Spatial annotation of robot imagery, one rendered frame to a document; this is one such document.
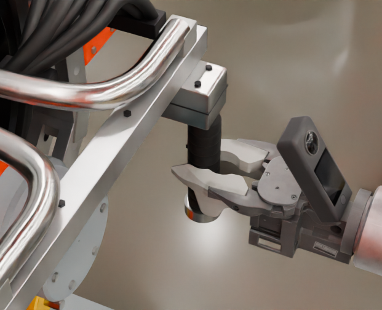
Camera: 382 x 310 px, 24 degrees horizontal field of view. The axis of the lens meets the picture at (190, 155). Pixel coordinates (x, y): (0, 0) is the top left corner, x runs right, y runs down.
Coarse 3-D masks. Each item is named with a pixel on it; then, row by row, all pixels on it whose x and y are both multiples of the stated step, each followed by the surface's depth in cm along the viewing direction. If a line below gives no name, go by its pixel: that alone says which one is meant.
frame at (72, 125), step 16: (16, 0) 103; (80, 48) 109; (64, 64) 107; (80, 64) 110; (64, 80) 109; (80, 80) 112; (48, 112) 114; (64, 112) 113; (80, 112) 114; (32, 128) 115; (48, 128) 116; (64, 128) 114; (80, 128) 115; (32, 144) 115; (48, 144) 118; (64, 144) 114; (80, 144) 117; (64, 160) 114
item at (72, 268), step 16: (0, 176) 85; (16, 176) 85; (0, 192) 84; (16, 192) 84; (0, 208) 83; (16, 208) 83; (0, 224) 83; (96, 224) 91; (80, 240) 88; (96, 240) 92; (64, 256) 86; (80, 256) 90; (64, 272) 87; (80, 272) 91; (48, 288) 84; (64, 288) 88
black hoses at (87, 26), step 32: (32, 0) 86; (64, 0) 84; (96, 0) 84; (128, 0) 86; (32, 32) 85; (64, 32) 85; (96, 32) 84; (128, 32) 93; (0, 64) 87; (32, 64) 85
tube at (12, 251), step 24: (0, 144) 75; (24, 144) 74; (24, 168) 73; (48, 168) 73; (48, 192) 71; (24, 216) 69; (48, 216) 70; (0, 240) 68; (24, 240) 67; (0, 264) 66; (0, 288) 65
